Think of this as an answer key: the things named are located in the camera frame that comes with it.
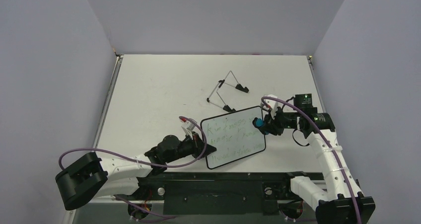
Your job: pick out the small black-framed whiteboard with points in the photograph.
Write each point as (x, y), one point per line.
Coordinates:
(234, 136)

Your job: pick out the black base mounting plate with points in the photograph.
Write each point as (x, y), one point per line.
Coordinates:
(218, 193)

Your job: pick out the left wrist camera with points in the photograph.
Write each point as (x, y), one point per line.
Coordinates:
(188, 126)

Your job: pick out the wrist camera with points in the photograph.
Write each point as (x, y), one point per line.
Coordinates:
(188, 126)
(270, 104)

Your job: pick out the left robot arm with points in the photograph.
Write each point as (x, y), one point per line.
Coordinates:
(91, 176)

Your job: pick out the aluminium frame rail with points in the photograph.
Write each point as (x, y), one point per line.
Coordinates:
(70, 212)

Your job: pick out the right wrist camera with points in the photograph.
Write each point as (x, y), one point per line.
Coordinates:
(270, 104)

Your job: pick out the wire whiteboard stand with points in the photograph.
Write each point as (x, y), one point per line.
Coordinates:
(224, 91)

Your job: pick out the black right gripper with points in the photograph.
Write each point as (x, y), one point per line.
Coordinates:
(272, 123)

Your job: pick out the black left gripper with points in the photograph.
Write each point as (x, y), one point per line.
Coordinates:
(196, 143)

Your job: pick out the blue whiteboard eraser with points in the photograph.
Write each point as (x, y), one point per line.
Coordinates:
(260, 124)

